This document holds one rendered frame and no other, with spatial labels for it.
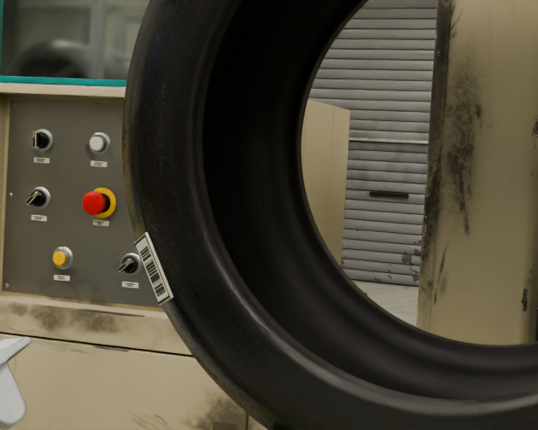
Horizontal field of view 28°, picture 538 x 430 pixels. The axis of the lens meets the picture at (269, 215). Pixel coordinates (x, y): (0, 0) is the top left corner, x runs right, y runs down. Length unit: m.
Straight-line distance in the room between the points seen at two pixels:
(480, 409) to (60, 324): 1.11
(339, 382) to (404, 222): 9.74
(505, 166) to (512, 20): 0.16
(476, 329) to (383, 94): 9.47
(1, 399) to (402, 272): 9.82
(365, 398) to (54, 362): 1.06
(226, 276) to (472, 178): 0.45
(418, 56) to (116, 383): 8.99
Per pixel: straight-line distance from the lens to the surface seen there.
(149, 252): 0.92
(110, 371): 1.80
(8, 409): 0.87
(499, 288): 1.25
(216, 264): 0.88
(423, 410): 0.85
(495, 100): 1.24
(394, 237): 10.62
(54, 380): 1.85
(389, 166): 10.62
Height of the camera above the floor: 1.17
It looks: 3 degrees down
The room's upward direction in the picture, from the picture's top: 3 degrees clockwise
